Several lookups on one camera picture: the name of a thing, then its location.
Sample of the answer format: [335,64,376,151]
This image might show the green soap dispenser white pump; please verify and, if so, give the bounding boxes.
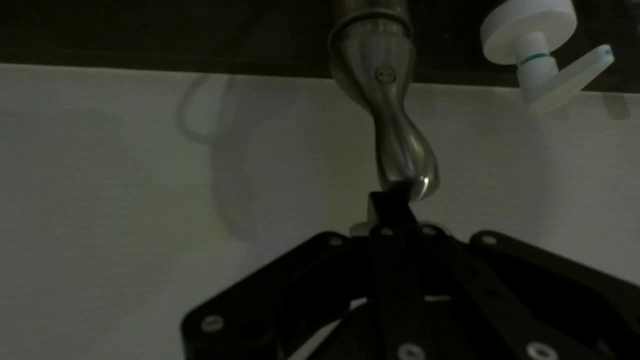
[479,0,618,120]

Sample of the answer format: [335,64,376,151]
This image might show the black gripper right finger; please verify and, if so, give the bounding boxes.
[395,184,640,360]

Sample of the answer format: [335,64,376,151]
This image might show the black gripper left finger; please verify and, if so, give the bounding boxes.
[181,189,398,360]

